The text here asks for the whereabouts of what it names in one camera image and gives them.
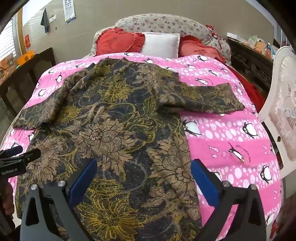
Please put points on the person's left hand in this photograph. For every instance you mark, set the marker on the person's left hand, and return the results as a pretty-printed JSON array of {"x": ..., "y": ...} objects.
[{"x": 9, "y": 199}]

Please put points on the pink penguin print blanket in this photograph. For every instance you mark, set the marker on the pink penguin print blanket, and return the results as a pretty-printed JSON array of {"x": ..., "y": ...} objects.
[{"x": 231, "y": 139}]

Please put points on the window with blinds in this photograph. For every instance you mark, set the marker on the window with blinds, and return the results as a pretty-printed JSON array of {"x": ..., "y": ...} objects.
[{"x": 8, "y": 39}]

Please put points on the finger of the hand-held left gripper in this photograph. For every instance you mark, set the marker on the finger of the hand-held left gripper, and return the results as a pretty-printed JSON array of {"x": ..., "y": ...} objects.
[
  {"x": 32, "y": 155},
  {"x": 12, "y": 151}
]

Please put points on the orange box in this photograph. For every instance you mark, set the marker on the orange box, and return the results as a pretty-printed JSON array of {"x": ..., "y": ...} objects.
[{"x": 25, "y": 58}]

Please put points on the red heart-shaped pillow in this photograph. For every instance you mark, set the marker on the red heart-shaped pillow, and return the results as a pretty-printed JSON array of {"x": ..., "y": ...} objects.
[
  {"x": 198, "y": 49},
  {"x": 115, "y": 41}
]

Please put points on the blue bottle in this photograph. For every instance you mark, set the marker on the blue bottle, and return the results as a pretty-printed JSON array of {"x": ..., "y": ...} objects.
[{"x": 268, "y": 49}]

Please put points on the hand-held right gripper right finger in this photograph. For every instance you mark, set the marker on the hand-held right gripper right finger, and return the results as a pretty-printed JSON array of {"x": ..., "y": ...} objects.
[{"x": 203, "y": 183}]

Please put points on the dark wooden sideboard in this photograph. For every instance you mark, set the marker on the dark wooden sideboard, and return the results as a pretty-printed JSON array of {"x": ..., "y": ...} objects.
[{"x": 23, "y": 76}]

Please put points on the dark floral patterned garment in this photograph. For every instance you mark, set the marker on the dark floral patterned garment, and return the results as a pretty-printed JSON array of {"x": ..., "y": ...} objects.
[{"x": 115, "y": 129}]

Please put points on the red cloth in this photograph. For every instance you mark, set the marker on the red cloth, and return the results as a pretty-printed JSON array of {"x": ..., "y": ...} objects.
[{"x": 246, "y": 88}]

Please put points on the dark carved wooden cabinet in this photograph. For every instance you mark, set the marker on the dark carved wooden cabinet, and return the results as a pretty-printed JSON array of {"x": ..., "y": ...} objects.
[{"x": 249, "y": 64}]

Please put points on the white upholstered chair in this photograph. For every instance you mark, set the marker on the white upholstered chair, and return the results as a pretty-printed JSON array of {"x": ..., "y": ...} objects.
[{"x": 282, "y": 104}]

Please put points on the wall calendar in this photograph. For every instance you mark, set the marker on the wall calendar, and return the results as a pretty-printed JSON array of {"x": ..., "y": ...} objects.
[{"x": 69, "y": 10}]

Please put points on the dark hanging cloth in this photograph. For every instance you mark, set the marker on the dark hanging cloth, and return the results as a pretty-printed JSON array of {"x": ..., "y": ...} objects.
[{"x": 44, "y": 20}]

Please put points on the red wall sticker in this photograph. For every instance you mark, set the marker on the red wall sticker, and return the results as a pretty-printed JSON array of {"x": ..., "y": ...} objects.
[{"x": 27, "y": 41}]

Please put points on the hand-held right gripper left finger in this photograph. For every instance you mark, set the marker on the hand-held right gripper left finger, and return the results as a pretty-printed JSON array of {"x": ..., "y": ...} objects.
[{"x": 85, "y": 179}]

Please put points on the white pillow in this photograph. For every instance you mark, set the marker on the white pillow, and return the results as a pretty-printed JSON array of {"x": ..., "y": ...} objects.
[{"x": 159, "y": 44}]

